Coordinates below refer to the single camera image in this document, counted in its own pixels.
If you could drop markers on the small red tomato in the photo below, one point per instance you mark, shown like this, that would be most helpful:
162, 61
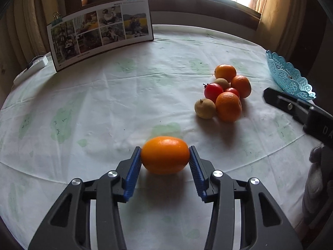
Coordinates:
232, 91

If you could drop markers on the oval orange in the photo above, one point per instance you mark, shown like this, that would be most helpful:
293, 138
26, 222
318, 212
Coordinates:
165, 155

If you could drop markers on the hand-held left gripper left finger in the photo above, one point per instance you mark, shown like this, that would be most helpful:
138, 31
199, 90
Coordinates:
134, 169

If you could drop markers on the person's right hand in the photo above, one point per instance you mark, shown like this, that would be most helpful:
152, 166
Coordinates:
318, 185

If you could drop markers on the beige curtain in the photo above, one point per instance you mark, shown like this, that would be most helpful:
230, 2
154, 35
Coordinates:
277, 13
18, 28

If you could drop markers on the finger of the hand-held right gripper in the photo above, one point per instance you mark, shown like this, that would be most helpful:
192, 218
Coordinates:
283, 101

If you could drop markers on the round orange mandarin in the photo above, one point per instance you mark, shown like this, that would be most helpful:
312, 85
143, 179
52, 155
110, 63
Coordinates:
225, 72
241, 86
228, 107

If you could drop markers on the white power strip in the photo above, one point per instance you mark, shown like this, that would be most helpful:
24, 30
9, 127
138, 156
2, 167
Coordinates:
36, 63

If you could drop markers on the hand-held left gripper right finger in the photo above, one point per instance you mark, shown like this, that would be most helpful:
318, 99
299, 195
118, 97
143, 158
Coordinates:
196, 172

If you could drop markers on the photo collage board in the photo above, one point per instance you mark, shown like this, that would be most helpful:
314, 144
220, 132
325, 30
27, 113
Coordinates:
101, 32

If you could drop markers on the brown kiwi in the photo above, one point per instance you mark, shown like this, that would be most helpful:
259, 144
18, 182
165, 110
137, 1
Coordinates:
205, 108
221, 82

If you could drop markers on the light blue lattice basket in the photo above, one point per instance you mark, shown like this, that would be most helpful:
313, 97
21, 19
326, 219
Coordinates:
288, 79

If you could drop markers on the white green patterned tablecloth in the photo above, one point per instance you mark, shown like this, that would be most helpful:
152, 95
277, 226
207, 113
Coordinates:
104, 109

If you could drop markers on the large red tomato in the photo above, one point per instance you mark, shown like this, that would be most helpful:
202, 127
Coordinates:
212, 91

